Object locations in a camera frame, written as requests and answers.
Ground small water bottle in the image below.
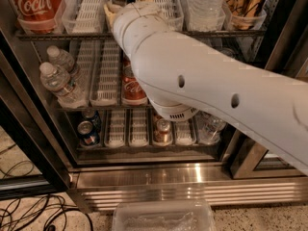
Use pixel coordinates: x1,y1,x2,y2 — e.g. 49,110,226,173
39,62,87,109
46,45,82,84

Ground front red coke can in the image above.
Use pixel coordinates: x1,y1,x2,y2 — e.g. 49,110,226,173
121,57,147,106

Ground right fridge glass door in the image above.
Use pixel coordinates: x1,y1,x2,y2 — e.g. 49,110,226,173
230,130,303,179

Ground gold black tall can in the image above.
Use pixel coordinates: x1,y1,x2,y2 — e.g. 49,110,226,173
224,0,266,30

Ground top wire shelf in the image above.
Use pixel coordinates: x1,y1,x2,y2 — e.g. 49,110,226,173
15,30,266,41

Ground clear plastic bin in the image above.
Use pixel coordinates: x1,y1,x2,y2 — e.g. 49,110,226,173
112,200,217,231

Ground large clear water bottle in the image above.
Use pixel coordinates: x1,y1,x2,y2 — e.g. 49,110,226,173
188,0,225,32

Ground bottom shelf water bottle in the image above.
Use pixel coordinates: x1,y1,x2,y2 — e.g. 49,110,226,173
195,112,226,145

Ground fridge bottom steel grille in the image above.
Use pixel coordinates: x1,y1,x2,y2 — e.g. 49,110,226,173
67,164,308,213

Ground rear small water bottle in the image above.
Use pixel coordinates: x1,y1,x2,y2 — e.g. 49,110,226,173
46,45,82,84

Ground rear blue pepsi can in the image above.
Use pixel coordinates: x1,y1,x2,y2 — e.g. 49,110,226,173
82,110,101,132

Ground open fridge door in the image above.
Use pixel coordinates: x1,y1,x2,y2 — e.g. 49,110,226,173
0,36,69,200

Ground large red coca-cola can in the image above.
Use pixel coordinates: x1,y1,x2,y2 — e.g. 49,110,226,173
13,0,64,34

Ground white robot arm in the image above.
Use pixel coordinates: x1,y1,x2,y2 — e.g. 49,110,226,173
104,0,308,172

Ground black floor cables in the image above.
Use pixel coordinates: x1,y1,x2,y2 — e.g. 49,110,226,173
0,142,94,231

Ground front small water bottle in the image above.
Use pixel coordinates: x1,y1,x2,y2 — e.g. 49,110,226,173
39,62,87,109

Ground middle wire shelf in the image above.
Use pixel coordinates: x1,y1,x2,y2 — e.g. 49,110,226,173
55,102,152,112

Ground front brown soda can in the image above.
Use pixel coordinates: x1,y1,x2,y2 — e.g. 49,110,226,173
153,115,171,145

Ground wire shelf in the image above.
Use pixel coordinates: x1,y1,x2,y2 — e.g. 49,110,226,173
15,30,266,41
55,102,152,112

